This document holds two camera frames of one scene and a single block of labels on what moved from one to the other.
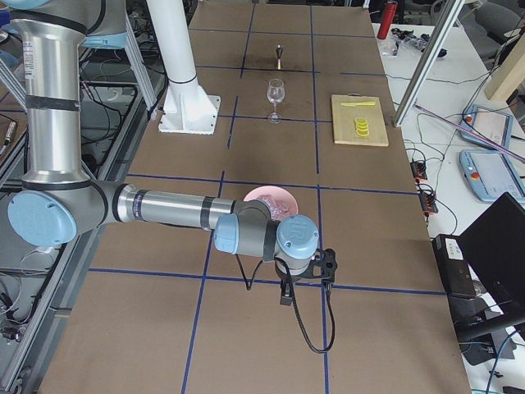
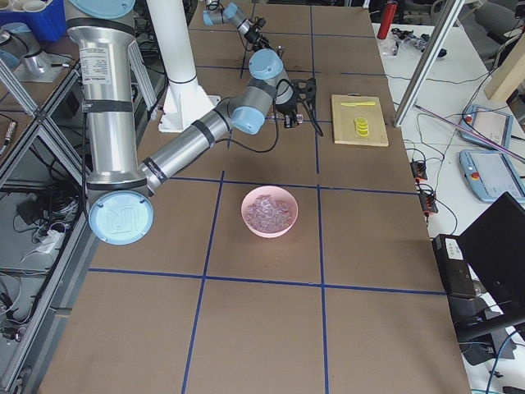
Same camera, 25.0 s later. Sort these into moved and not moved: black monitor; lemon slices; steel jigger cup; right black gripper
Moved: right black gripper
Not moved: steel jigger cup; black monitor; lemon slices
